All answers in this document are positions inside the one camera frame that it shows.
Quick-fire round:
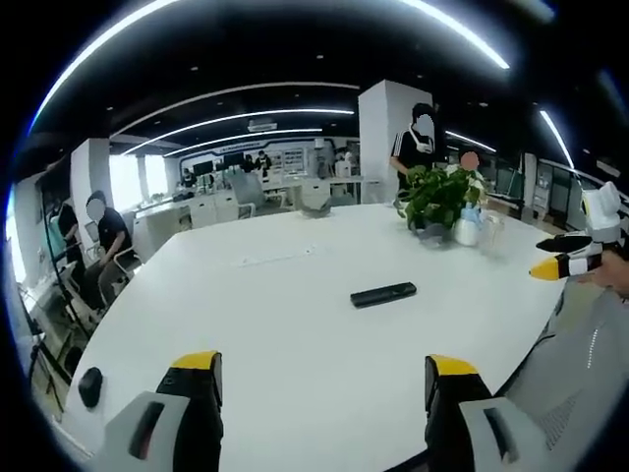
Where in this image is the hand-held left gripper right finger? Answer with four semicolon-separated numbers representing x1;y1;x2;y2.
424;354;550;472

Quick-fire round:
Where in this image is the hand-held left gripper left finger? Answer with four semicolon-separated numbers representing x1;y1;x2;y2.
95;350;225;472

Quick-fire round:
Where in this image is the black remote control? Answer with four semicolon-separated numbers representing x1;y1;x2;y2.
350;281;418;309

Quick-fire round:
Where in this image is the person's right hand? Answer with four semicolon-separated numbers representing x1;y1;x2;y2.
573;249;629;291

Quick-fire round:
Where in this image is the clear glass jar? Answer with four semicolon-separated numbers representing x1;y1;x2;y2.
482;209;507;252

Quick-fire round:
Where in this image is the black computer mouse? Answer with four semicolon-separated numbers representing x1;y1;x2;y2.
77;366;104;409

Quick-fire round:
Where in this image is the white spray bottle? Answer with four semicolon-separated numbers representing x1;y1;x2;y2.
453;201;485;248

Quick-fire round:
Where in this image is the grey mesh office chair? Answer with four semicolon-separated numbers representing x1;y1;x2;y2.
493;285;629;458

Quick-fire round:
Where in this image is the green potted plant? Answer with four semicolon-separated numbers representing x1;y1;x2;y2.
395;165;491;248

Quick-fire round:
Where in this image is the white office chair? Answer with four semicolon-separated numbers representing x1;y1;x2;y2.
86;221;144;306

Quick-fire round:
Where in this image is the black tripod stand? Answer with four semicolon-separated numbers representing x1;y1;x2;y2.
29;161;94;414

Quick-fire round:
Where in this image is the white square pillar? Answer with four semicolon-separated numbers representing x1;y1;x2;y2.
358;80;434;206

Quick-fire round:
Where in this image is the grey bowl-shaped object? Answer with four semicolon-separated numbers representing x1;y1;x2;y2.
293;189;335;219

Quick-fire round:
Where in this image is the white table cable hatch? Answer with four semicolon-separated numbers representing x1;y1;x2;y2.
234;244;320;268

